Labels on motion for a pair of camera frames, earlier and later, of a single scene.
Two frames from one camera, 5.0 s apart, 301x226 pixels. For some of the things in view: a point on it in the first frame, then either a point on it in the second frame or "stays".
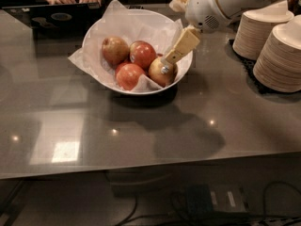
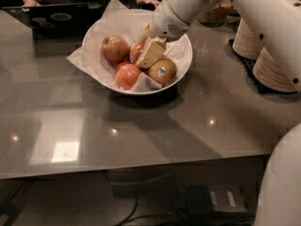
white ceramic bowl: x=123 y=51 stays
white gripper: x=202 y=9 → x=167 y=24
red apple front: x=127 y=75 stays
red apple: x=143 y=53 stays
